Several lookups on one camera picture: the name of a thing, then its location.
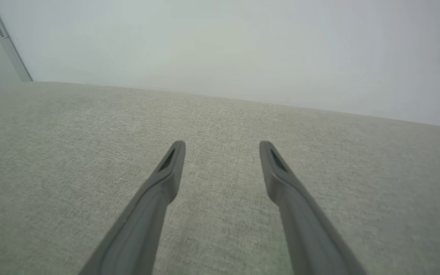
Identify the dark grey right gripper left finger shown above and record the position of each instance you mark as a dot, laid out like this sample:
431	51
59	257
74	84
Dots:
143	221

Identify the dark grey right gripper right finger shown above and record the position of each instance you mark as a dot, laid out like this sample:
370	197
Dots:
304	225

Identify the grey metal wall rail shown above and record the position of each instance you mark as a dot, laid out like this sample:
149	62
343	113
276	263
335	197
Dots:
10	46

